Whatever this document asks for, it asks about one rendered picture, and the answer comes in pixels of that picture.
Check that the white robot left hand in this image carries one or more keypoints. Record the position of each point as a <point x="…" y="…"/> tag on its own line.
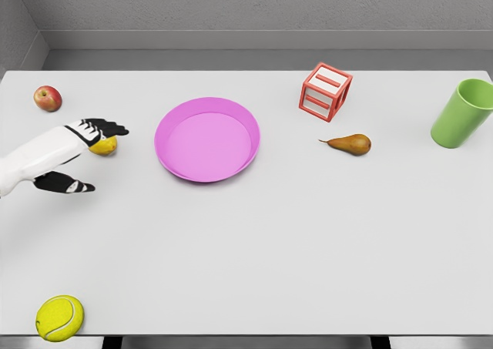
<point x="54" y="145"/>

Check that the yellow lemon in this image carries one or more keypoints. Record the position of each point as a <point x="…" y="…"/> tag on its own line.
<point x="104" y="146"/>

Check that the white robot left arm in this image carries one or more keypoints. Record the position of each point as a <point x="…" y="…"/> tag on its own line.
<point x="7" y="170"/>

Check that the pink round plate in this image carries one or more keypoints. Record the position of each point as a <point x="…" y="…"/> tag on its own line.
<point x="208" y="141"/>

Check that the red apple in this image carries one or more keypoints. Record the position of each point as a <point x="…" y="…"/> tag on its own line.
<point x="47" y="98"/>

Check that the yellow tennis ball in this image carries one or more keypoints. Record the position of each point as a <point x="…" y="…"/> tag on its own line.
<point x="59" y="318"/>

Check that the red and white cube block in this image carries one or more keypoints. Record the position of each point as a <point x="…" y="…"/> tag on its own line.
<point x="325" y="92"/>

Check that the brown pear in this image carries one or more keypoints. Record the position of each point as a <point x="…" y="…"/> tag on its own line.
<point x="352" y="144"/>

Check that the green cup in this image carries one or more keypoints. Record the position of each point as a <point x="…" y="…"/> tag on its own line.
<point x="460" y="114"/>

